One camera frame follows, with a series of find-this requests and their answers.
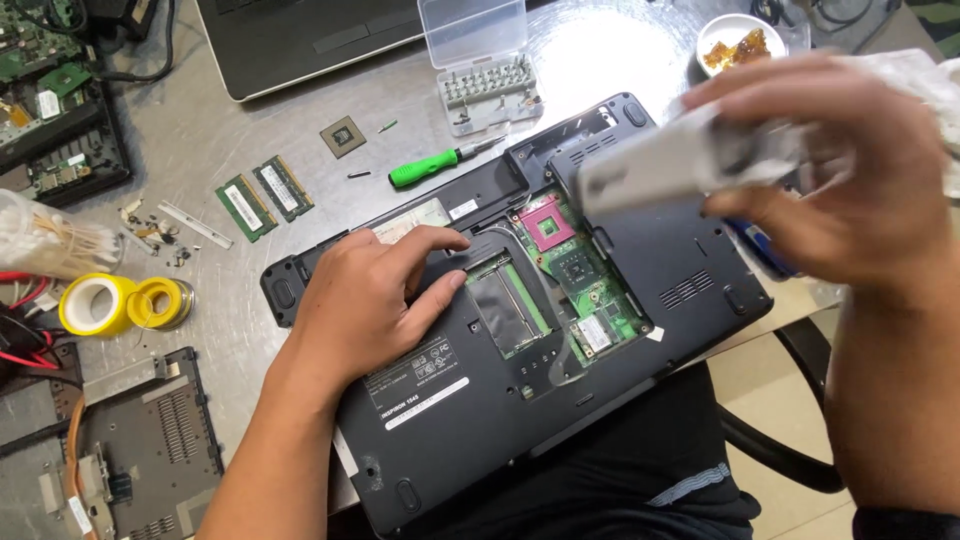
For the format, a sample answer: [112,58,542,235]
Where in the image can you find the person's left hand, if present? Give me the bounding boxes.
[288,223,474,411]

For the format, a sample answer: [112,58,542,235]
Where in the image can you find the person's right hand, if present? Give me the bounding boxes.
[681,54,955,295]

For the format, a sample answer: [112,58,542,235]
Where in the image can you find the grey laptop cover panel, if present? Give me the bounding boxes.
[576,101,807,220]

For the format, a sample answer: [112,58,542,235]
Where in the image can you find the black laptop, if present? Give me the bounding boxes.
[258,91,775,538]

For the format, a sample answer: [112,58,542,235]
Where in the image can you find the white cloth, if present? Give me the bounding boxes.
[843,48,960,201]

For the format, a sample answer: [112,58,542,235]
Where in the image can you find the blue white tube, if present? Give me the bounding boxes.
[721,217,801,282]

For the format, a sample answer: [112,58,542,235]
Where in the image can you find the green memory module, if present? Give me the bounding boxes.
[251,154,316,224]
[214,174,280,244]

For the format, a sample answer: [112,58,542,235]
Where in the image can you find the square processor chip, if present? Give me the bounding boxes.
[319,115,368,160]

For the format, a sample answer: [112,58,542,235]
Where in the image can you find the clear plastic strip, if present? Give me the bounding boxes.
[156,199,236,251]

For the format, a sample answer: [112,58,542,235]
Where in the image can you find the white bowl with amber flux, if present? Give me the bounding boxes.
[695,12,790,79]

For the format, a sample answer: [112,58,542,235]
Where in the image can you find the pile of small screws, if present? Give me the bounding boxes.
[118,197,193,269]

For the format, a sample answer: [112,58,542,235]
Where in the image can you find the grey dismantled laptop base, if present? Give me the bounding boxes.
[0,343,226,540]

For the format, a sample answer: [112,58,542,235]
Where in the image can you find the clear screwdriver bit case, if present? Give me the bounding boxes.
[417,0,546,138]

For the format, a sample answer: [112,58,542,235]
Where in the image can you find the yellow tape roll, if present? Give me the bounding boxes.
[57,272,141,338]

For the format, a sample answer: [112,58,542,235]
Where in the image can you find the black chair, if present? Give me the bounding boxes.
[711,318,847,496]

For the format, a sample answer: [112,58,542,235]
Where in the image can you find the clear box of cotton swabs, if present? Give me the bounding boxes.
[0,187,126,282]

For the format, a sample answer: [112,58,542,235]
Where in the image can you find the dismantled laptop with green motherboard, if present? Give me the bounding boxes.
[0,0,135,209]

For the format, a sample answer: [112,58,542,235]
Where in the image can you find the green handled screwdriver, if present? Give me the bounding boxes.
[387,135,508,189]

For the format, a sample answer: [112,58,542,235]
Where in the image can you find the black cables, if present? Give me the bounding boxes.
[750,0,905,48]

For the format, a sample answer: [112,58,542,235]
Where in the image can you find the yellow solder wire spool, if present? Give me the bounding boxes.
[126,276,197,333]

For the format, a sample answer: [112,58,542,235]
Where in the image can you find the red and black wires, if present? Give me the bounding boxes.
[0,270,72,376]

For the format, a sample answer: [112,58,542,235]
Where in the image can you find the black power adapter with cable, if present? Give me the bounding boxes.
[84,0,178,85]

